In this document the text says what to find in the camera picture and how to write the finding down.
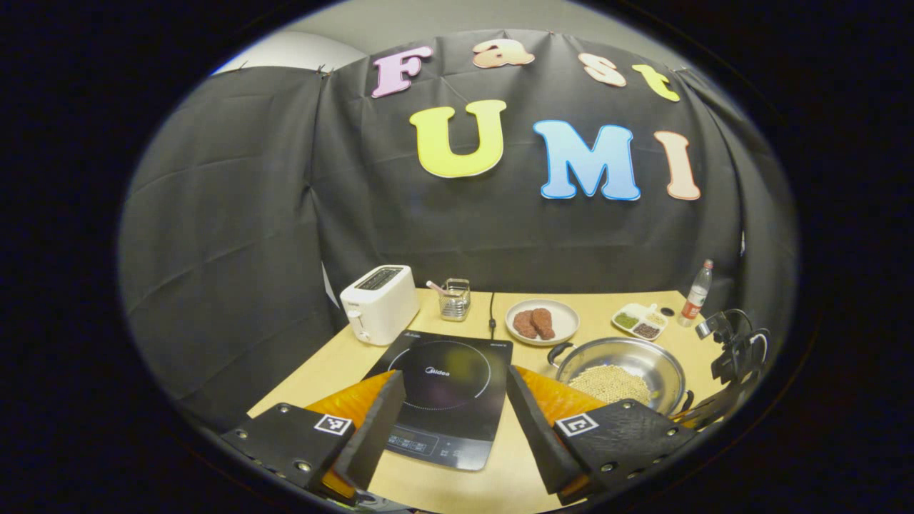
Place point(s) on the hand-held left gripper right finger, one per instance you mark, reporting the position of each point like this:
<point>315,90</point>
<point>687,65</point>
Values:
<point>535,435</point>

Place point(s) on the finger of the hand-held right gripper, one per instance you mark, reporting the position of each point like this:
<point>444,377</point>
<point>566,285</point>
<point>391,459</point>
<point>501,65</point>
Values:
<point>725,403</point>

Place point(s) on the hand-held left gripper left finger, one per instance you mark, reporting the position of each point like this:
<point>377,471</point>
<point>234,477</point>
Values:
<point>378,435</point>

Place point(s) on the black induction cooktop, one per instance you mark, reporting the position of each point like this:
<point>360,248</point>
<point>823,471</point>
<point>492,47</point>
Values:
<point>457,371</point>

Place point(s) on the clear plastic water bottle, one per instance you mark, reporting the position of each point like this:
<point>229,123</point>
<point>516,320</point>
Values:
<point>695,300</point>

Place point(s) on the pile of soybeans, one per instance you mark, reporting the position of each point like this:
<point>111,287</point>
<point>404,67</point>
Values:
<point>607,382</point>

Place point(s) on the pile of yellow beans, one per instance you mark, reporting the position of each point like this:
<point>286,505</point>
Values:
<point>656,318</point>

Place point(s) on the pile of dark red beans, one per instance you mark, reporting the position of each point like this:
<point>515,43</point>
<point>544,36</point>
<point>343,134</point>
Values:
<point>646,330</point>

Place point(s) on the white compartment dish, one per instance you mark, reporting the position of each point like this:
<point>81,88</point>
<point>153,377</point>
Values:
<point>651,308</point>

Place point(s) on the brown meat patty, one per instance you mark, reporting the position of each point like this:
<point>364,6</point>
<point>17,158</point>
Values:
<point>544,323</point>
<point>525,325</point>

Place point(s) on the white round plate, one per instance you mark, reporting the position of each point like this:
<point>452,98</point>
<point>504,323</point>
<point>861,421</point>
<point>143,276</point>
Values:
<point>564,321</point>

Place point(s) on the pile of green beans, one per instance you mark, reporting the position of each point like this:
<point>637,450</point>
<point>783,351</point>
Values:
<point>626,320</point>

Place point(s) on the white toaster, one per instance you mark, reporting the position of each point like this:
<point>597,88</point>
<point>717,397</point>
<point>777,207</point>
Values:
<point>378,307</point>

